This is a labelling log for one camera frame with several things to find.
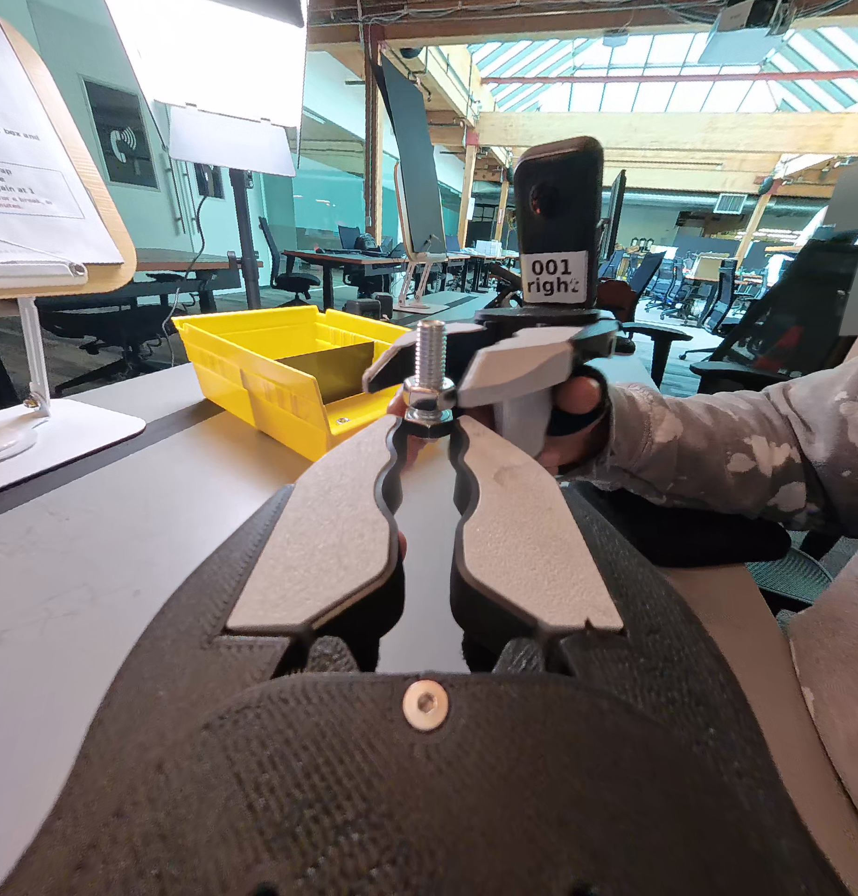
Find black bin divider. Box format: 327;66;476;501
275;342;377;406

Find white instruction sheet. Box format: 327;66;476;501
0;0;125;267

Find black office chair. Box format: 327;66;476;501
257;216;322;310
690;230;858;394

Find black light stand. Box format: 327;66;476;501
228;168;263;310

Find yellow plastic bin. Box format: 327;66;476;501
171;304;412;463

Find person's right hand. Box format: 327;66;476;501
387;374;612;480

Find brown office chair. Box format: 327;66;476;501
597;279;692;382

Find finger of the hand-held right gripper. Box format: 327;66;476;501
457;329;581;409
362;322;431;395

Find silver flange bolt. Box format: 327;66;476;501
399;321;458;441

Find studio light panel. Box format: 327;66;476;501
107;0;309;177

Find person's right forearm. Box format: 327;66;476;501
562;349;858;541

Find black monitor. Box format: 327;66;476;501
600;168;629;266

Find black display on easel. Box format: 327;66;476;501
378;52;452;314

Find wooden desk black legs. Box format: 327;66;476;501
282;247;410;314

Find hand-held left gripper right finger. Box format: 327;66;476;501
448;416;626;673

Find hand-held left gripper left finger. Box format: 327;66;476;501
224;413;406;673

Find dark phone icon sign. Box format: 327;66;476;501
82;77;160;190

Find silver hex nut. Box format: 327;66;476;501
403;378;459;414

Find ceiling projector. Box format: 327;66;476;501
698;0;797;65

